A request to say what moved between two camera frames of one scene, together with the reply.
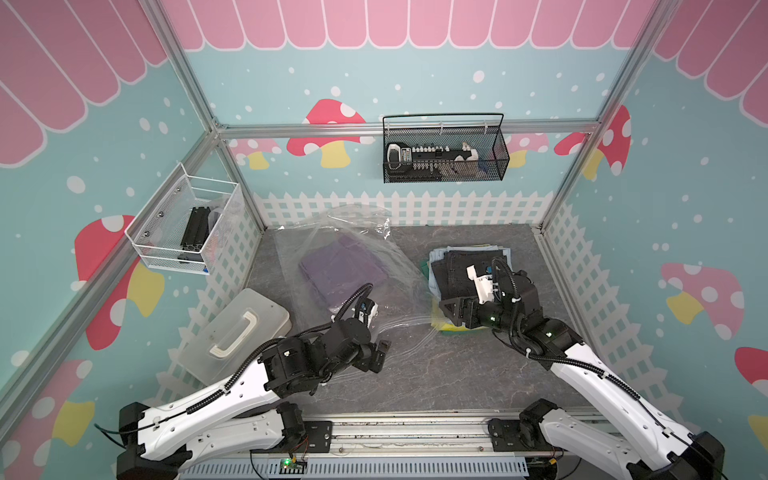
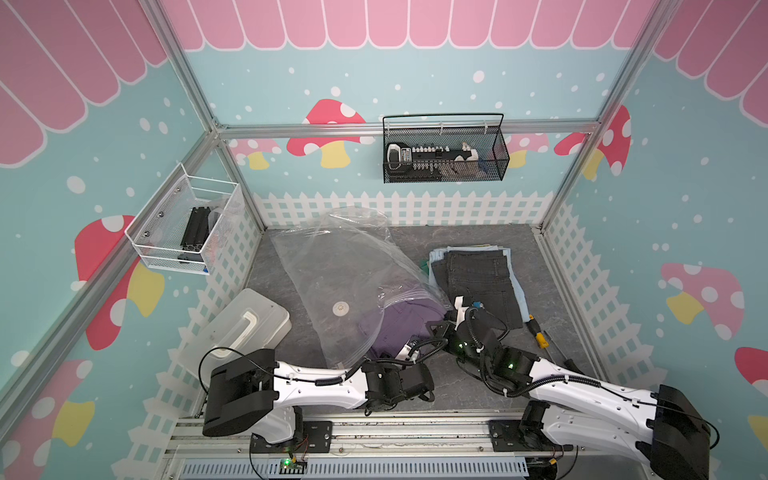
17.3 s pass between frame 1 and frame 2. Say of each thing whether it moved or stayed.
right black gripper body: moved
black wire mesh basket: stayed
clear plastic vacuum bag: moved
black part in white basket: stayed
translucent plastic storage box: stayed
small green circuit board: stayed
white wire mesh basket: stayed
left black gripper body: moved
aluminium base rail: stayed
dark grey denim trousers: stayed
